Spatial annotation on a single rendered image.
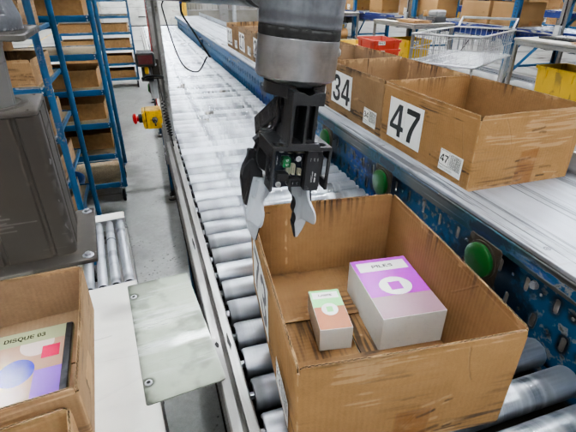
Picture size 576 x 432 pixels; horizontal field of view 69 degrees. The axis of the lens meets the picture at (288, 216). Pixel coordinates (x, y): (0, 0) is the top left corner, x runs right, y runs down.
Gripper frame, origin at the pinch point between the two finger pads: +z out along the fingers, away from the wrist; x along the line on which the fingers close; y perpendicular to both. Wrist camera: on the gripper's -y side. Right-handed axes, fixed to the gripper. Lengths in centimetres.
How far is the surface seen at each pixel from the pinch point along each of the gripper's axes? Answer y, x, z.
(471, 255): -5.9, 43.6, 12.7
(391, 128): -52, 50, 0
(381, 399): 20.0, 8.7, 13.4
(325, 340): 2.8, 9.6, 20.1
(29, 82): -141, -56, 9
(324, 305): -2.7, 11.4, 17.7
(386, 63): -97, 72, -12
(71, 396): 7.0, -26.7, 18.1
